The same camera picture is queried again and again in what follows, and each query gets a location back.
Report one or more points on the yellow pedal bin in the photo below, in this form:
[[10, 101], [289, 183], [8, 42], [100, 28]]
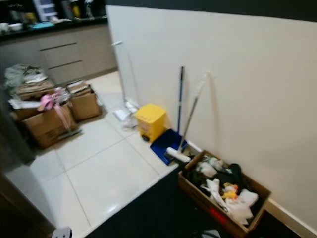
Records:
[[150, 120]]

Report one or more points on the grey kitchen cabinet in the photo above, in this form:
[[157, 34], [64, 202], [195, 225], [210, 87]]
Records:
[[59, 54]]

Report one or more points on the pink ribbon bow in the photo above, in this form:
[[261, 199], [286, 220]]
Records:
[[48, 101]]

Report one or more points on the large cardboard box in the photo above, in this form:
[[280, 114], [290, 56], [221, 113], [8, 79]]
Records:
[[47, 129]]

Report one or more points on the white-headed broom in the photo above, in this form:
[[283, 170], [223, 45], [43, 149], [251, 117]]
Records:
[[178, 154]]

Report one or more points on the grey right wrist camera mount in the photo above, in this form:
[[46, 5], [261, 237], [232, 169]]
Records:
[[209, 234]]

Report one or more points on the white bowl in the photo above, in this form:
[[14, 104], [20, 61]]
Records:
[[17, 27]]

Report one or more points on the teal cloth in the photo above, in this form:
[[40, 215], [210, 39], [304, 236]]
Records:
[[43, 25]]

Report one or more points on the large black floor mat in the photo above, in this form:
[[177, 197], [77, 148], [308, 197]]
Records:
[[143, 218]]

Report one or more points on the cardboard rubbish box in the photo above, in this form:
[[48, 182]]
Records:
[[208, 206]]

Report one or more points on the crumpled grey plastic bag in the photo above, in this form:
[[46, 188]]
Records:
[[22, 77]]

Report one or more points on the white flat mop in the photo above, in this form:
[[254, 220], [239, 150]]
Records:
[[126, 115]]

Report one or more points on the white plastic container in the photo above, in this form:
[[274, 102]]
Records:
[[47, 10]]

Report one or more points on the small yellow toy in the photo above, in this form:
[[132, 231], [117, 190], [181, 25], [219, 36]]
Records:
[[230, 192]]

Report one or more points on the white cup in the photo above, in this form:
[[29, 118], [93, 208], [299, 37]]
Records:
[[4, 27]]

